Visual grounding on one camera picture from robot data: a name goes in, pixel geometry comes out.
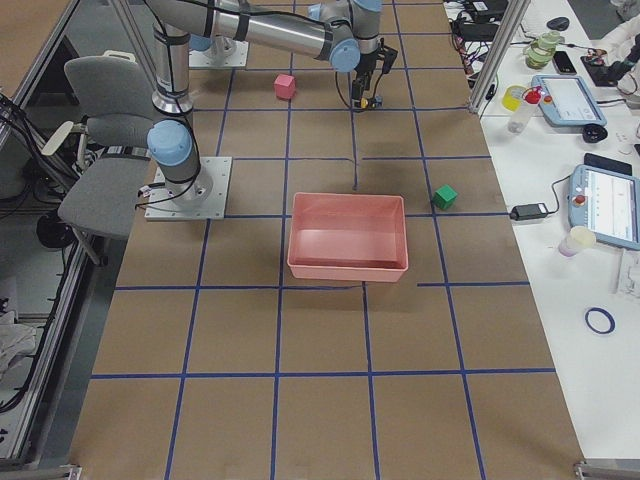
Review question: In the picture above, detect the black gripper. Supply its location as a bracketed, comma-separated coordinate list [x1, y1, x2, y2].
[351, 37, 398, 108]

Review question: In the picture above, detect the pink plastic bin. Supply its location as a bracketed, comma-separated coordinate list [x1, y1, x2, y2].
[287, 192, 409, 282]

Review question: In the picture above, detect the teach pendant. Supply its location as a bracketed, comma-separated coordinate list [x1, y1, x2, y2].
[567, 164, 639, 251]
[531, 75, 607, 127]

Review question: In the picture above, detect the aluminium frame post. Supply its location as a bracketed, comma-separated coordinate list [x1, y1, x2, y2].
[468, 0, 530, 113]

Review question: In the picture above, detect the green cube near bin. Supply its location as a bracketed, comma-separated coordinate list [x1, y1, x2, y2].
[432, 184, 458, 210]

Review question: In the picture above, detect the lower teach pendant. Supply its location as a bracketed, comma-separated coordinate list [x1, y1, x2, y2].
[567, 164, 639, 251]

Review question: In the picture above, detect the yellow tape roll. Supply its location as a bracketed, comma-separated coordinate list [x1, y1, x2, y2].
[501, 85, 527, 112]

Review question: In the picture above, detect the white plastic cup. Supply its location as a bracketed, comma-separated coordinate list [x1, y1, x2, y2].
[558, 226, 597, 258]

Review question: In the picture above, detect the blue tape roll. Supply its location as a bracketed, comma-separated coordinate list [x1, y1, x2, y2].
[584, 307, 616, 335]

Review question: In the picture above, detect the pink cube centre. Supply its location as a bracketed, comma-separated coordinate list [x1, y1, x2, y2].
[273, 74, 296, 100]

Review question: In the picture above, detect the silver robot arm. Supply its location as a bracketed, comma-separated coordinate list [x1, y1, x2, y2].
[148, 1, 399, 217]

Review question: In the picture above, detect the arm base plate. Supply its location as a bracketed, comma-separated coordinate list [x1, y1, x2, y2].
[144, 157, 232, 221]
[189, 37, 249, 70]

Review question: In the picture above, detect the grey office chair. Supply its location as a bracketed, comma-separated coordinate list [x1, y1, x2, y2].
[41, 50, 157, 266]

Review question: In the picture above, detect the upper teach pendant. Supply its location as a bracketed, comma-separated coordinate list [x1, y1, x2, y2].
[531, 75, 607, 127]

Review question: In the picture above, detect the black power adapter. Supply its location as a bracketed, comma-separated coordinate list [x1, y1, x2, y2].
[509, 203, 549, 221]

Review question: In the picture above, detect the clear plastic bottle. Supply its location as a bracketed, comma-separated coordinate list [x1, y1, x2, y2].
[507, 86, 543, 134]

